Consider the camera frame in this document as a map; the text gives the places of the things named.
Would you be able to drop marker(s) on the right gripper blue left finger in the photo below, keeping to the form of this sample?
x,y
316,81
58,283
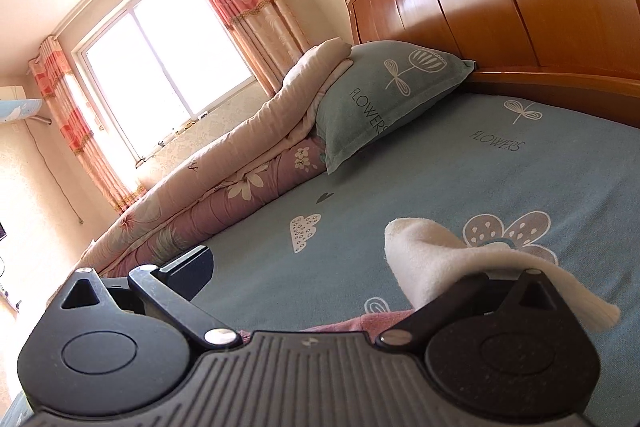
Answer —
x,y
167,292

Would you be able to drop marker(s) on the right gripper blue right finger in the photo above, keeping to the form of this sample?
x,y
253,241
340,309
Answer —
x,y
462,300

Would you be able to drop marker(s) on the pink and cream knit sweater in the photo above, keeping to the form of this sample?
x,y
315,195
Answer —
x,y
426,260

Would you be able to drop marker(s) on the pink floral folded quilt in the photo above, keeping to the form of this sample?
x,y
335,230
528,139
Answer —
x,y
283,121

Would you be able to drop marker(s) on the blue floral bed sheet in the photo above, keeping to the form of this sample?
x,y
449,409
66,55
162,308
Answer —
x,y
315,255

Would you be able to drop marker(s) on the blue-green flowers pillow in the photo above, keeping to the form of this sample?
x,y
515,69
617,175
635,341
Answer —
x,y
389,84

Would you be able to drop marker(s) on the pink striped curtain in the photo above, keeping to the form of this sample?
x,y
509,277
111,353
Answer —
x,y
268,37

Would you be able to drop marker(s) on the bright window with frame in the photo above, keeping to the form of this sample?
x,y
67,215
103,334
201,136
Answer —
x,y
159,66

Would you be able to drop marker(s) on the white wall air conditioner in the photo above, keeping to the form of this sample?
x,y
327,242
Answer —
x,y
15,106

